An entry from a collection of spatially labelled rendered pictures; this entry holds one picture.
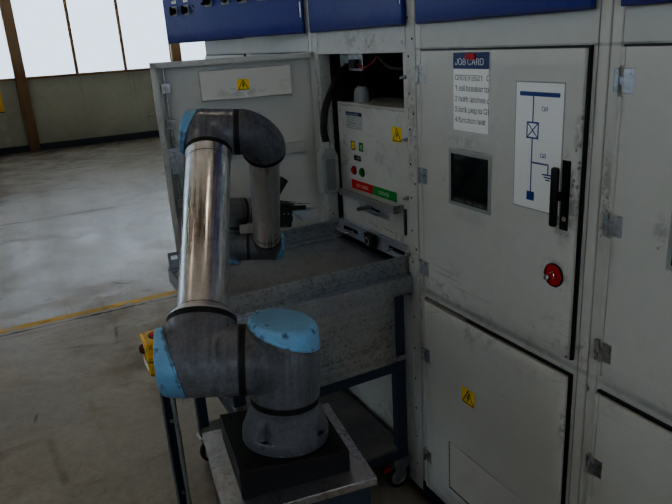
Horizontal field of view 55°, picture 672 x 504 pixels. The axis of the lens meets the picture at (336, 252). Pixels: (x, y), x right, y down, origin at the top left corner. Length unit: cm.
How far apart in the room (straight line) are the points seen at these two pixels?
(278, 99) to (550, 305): 140
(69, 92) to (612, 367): 1214
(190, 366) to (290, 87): 150
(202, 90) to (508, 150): 126
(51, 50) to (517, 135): 1191
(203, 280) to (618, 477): 106
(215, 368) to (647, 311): 90
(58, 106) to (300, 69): 1066
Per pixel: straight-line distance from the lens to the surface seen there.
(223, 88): 252
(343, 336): 215
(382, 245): 238
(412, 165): 207
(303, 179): 266
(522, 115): 164
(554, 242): 162
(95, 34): 1325
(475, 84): 176
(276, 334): 129
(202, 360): 132
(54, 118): 1309
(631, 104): 143
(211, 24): 301
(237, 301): 195
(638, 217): 145
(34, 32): 1314
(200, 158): 159
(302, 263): 237
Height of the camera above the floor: 162
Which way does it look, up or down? 18 degrees down
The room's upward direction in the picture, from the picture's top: 4 degrees counter-clockwise
